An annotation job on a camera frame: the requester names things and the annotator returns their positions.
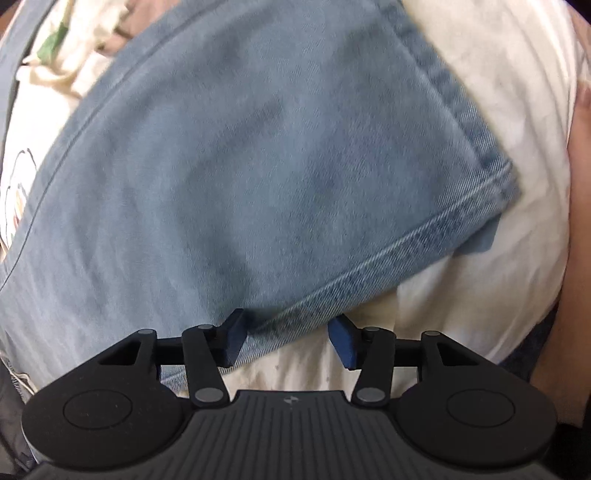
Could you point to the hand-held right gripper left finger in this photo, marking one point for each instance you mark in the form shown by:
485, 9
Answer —
235, 337

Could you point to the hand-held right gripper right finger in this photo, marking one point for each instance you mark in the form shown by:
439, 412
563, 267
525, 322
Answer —
344, 344

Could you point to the light blue jeans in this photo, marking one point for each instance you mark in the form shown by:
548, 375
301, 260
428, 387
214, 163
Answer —
254, 161

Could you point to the person's bare leg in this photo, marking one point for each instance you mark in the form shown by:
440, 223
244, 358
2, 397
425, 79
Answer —
577, 230

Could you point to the bear printed bed sheet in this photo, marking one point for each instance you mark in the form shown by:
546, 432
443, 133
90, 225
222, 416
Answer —
508, 92

